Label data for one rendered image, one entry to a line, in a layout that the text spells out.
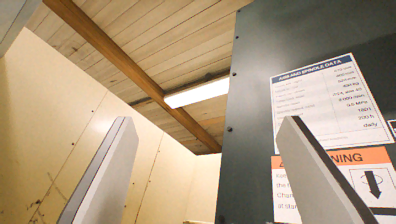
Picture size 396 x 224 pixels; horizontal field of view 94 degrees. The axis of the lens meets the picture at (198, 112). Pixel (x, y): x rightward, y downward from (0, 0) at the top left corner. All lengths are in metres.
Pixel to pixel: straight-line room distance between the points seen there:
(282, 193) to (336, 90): 0.21
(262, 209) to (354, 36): 0.40
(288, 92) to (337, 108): 0.10
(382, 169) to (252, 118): 0.22
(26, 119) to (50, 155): 0.19
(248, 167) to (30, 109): 1.00
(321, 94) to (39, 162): 1.10
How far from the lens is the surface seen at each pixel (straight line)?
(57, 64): 1.26
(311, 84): 0.45
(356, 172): 0.35
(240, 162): 0.39
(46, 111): 1.16
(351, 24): 0.57
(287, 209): 0.35
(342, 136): 0.38
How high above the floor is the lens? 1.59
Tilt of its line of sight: 35 degrees up
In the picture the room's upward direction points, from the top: 12 degrees clockwise
